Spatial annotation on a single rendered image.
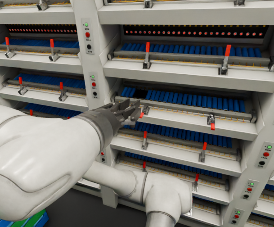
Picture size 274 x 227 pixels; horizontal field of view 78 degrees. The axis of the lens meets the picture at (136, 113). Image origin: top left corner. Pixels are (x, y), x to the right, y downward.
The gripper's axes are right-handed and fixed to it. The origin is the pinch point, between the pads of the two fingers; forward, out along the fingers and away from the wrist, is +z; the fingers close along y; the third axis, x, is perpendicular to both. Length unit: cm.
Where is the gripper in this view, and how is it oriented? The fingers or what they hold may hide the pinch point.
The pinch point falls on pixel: (130, 105)
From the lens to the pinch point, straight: 55.8
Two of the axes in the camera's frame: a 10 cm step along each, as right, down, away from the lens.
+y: -9.4, -1.6, 2.9
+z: 3.3, -3.0, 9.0
